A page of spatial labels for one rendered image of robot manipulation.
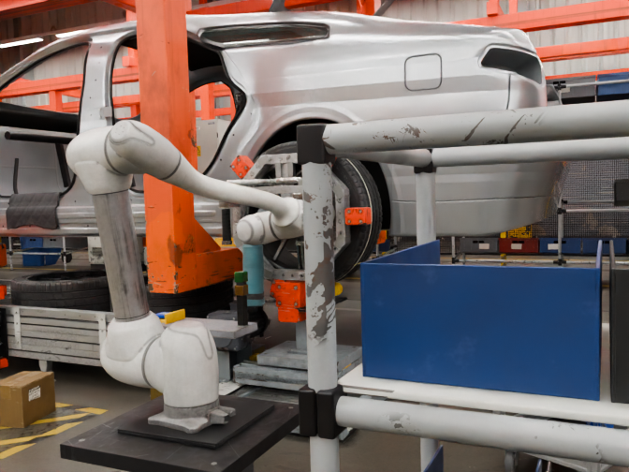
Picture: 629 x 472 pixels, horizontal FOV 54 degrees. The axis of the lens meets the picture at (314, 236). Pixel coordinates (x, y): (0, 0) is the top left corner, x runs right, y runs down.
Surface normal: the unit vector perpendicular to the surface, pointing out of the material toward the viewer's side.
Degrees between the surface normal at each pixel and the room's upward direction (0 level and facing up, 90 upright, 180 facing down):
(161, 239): 90
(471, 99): 90
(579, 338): 90
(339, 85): 90
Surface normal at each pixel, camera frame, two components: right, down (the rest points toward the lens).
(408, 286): -0.43, 0.07
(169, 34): 0.90, 0.00
